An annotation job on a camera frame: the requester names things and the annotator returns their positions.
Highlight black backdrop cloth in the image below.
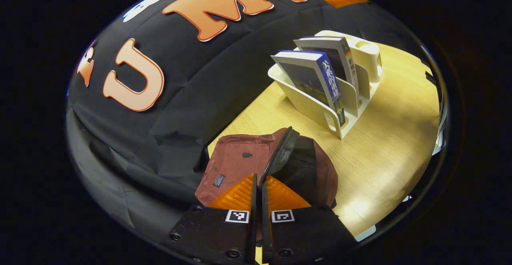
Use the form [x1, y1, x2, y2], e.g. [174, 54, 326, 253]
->
[66, 0, 424, 241]

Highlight white bookshelf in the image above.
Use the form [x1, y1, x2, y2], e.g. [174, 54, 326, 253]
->
[267, 30, 383, 139]

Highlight maroon schoolbag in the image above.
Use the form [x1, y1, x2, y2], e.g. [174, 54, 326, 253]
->
[195, 126, 338, 217]

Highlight blue book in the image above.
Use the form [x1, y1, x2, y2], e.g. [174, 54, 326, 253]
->
[271, 50, 346, 126]

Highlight black portrait cover book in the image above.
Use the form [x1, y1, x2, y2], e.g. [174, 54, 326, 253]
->
[293, 36, 360, 102]

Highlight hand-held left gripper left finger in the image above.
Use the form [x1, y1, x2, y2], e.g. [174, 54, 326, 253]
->
[160, 173, 258, 263]

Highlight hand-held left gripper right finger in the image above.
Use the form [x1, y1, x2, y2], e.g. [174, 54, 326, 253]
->
[262, 176, 358, 265]

